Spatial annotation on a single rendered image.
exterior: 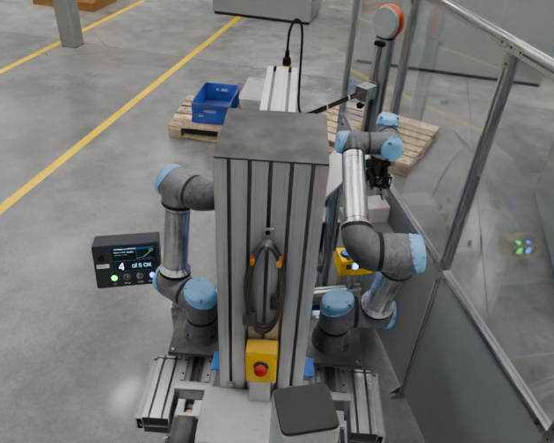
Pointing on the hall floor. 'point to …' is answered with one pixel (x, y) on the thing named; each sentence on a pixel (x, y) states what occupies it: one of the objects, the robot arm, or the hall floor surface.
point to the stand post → (329, 236)
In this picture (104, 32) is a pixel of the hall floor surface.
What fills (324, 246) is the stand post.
